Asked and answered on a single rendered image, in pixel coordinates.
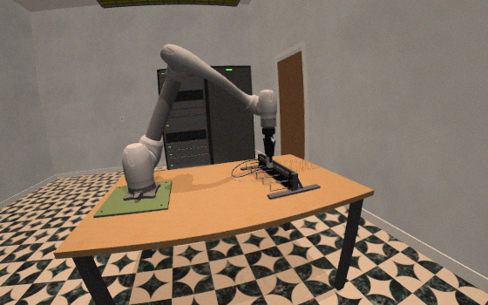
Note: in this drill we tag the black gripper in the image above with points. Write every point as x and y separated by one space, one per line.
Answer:
269 145

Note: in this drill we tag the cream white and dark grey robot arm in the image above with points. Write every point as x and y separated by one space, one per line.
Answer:
139 162

